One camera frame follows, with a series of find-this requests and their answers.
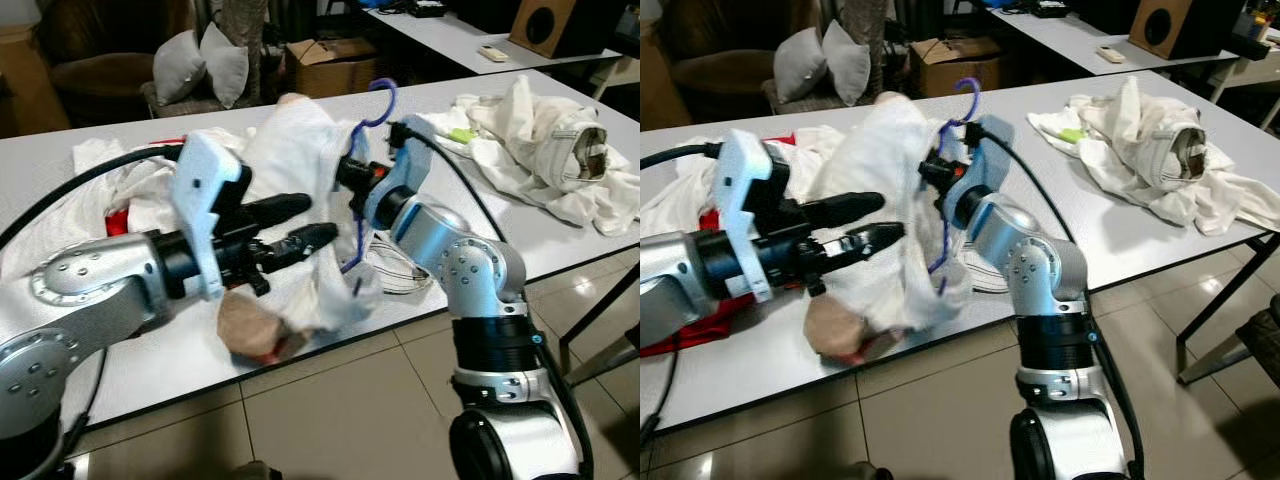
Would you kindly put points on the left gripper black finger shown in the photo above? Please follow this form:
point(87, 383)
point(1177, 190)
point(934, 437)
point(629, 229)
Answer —
point(845, 208)
point(280, 209)
point(870, 244)
point(305, 244)

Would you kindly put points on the white garment with tan trim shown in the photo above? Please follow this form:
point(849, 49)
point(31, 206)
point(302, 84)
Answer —
point(300, 140)
point(880, 140)

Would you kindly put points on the purple plastic hanger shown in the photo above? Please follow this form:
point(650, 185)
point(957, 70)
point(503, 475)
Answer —
point(977, 100)
point(393, 103)

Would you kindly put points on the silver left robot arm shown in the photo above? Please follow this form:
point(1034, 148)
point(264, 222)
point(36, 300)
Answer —
point(670, 290)
point(90, 280)

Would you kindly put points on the open cardboard box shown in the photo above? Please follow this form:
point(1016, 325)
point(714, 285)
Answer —
point(955, 75)
point(335, 75)

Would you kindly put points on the cream garment with green tag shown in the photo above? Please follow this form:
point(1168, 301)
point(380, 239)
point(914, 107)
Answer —
point(1130, 130)
point(520, 130)

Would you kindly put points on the dark brown armchair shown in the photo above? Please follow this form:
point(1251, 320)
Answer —
point(720, 80)
point(100, 80)

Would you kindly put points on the white remote control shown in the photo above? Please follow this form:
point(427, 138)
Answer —
point(493, 53)
point(1111, 53)

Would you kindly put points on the small black device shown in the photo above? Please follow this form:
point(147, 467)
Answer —
point(428, 8)
point(1052, 8)

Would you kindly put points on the black metal table leg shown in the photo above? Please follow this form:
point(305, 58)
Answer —
point(598, 318)
point(1228, 305)

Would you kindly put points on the brown wooden cabinet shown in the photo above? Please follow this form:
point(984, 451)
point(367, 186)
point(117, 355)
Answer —
point(30, 90)
point(660, 85)

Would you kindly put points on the wooden speaker box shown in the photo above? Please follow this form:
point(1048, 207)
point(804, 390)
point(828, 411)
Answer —
point(1165, 25)
point(545, 25)

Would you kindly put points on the black pen holder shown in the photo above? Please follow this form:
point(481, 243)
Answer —
point(1260, 25)

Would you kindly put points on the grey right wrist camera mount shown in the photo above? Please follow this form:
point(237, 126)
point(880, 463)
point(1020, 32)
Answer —
point(405, 170)
point(985, 165)

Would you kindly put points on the grey mottled post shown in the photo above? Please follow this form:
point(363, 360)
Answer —
point(238, 30)
point(862, 30)

